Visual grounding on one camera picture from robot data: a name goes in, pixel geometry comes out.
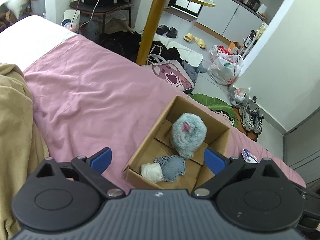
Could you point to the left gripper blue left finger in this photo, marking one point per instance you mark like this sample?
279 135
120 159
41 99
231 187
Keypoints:
93 165

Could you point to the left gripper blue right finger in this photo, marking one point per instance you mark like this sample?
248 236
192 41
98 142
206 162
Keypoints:
220 164

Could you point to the tissue pack blue pink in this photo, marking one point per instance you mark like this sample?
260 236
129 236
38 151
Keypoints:
249 157

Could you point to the grey fluffy plush toy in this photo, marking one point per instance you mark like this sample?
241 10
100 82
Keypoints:
187 134

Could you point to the grey knitted cloth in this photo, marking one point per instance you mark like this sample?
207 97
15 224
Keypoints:
172 167

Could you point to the white rolled towel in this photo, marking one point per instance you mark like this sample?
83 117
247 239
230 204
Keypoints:
152 172

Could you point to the grey sneaker left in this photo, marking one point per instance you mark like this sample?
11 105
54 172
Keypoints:
247 119

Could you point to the grey sneaker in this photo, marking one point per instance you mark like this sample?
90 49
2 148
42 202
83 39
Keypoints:
258 120
247 119

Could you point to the green leaf cartoon rug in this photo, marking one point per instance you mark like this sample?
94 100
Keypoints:
218 106

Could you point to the grey sneaker right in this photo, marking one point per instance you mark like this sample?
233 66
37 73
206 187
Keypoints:
258 120

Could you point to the cardboard box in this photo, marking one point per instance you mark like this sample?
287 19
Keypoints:
157 144

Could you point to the pink bed sheet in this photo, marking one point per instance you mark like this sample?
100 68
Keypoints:
86 97

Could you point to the small clear plastic bag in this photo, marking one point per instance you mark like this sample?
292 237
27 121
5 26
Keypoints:
239 97

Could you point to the beige blanket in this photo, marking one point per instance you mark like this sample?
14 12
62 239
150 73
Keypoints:
22 146

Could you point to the grey fuzzy floor cloth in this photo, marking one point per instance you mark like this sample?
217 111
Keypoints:
192 71

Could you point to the large white plastic bag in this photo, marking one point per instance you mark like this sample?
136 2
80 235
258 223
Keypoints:
225 66

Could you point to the pink bear tote bag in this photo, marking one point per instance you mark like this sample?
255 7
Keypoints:
170 71

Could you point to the white floor towel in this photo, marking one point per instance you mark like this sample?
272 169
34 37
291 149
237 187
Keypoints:
192 57

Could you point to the yellow slipper right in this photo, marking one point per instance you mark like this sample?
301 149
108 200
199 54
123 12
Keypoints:
200 43

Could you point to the yellow slipper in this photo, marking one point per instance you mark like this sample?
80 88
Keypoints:
188 37
200 43

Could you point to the black clothes pile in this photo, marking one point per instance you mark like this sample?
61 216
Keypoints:
167 52

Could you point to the yellow slipper left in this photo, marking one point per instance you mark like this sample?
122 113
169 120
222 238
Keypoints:
188 37

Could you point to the black slipper left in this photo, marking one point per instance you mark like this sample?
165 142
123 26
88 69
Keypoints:
162 29

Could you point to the black chair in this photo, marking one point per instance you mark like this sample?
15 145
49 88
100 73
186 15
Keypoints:
88 9

